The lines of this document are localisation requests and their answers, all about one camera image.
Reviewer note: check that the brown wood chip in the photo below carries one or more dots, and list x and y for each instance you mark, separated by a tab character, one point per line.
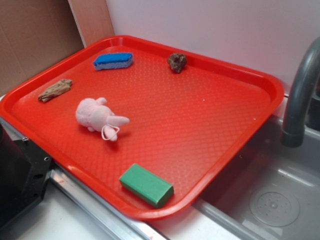
55	90

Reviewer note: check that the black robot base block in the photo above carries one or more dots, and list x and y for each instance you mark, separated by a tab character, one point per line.
24	171

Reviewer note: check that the red plastic tray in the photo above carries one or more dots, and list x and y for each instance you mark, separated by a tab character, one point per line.
184	127

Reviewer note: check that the brown rock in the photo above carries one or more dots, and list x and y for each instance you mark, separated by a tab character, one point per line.
177	62

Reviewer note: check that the pink plush bunny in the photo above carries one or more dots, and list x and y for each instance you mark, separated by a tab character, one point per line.
96	116

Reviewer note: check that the green rectangular block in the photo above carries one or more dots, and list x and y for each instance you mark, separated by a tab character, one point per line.
147	186

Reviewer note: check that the blue sponge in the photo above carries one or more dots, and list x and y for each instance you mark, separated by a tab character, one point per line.
110	61

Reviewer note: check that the grey toy sink basin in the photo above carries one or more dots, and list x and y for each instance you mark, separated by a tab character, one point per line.
268	191

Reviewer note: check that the grey faucet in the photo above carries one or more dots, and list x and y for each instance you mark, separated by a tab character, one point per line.
303	104

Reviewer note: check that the brown cardboard panel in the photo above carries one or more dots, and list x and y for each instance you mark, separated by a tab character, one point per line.
36	34

